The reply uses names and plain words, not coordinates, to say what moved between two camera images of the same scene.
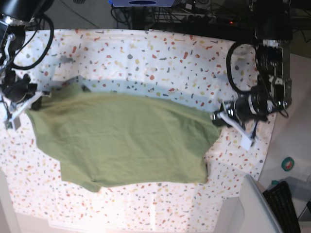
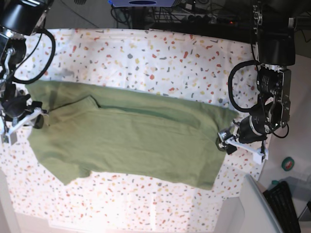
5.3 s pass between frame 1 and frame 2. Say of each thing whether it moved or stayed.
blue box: stayed
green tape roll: stayed
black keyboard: stayed
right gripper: moved
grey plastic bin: stayed
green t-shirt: moved
